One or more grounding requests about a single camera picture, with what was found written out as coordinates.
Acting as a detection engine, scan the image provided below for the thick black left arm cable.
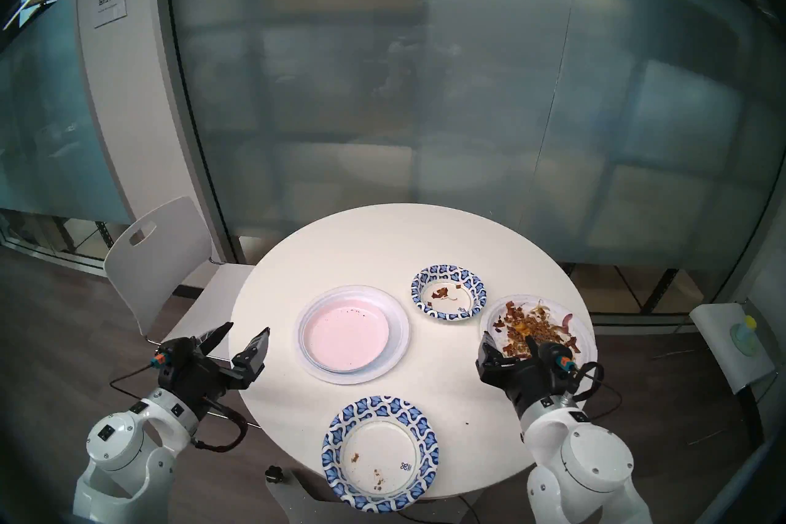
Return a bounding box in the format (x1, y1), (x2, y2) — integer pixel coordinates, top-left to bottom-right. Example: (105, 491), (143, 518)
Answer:
(192, 400), (249, 453)

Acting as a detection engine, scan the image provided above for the white chair with black legs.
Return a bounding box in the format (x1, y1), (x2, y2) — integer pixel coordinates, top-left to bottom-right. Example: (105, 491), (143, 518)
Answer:
(651, 299), (779, 447)

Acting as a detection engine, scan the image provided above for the small blue patterned paper bowl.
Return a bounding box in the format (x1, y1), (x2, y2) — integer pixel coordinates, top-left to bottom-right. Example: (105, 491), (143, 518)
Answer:
(410, 265), (488, 322)

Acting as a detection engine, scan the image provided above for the plain white paper plate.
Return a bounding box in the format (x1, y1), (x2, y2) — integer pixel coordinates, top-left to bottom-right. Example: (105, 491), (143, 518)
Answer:
(296, 285), (411, 386)

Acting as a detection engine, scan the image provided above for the pink plate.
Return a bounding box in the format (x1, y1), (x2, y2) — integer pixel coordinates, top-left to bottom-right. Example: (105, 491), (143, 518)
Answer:
(304, 301), (391, 374)

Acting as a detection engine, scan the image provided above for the thin black left camera cable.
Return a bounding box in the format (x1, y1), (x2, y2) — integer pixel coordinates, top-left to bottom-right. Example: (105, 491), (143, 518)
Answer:
(111, 363), (161, 401)

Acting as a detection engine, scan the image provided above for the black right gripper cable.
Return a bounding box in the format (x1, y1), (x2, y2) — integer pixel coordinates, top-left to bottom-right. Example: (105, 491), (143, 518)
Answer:
(568, 360), (621, 420)

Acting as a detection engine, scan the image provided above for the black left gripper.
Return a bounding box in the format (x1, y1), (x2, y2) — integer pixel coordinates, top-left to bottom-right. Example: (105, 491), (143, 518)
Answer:
(155, 321), (271, 419)

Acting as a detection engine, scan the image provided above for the large blue patterned paper plate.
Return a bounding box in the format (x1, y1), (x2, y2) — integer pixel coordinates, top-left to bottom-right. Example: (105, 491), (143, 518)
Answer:
(321, 396), (440, 512)

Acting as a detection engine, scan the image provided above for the white paper plate with leftovers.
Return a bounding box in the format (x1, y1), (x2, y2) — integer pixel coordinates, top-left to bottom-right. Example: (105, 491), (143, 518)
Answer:
(479, 294), (597, 388)

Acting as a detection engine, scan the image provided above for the white chair with handle hole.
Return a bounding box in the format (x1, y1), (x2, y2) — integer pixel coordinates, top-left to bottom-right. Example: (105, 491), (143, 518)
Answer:
(103, 196), (259, 364)

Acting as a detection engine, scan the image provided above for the brown orange food scraps pile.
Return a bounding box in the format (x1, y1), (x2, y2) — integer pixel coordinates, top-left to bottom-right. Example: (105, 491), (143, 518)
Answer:
(491, 300), (581, 359)

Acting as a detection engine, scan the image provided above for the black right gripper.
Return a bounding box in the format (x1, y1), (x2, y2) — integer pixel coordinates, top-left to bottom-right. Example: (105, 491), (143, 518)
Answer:
(475, 331), (582, 419)

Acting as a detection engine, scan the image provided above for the green bottle with yellow cap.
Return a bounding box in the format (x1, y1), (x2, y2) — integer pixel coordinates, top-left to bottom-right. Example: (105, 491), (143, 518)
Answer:
(730, 315), (760, 356)

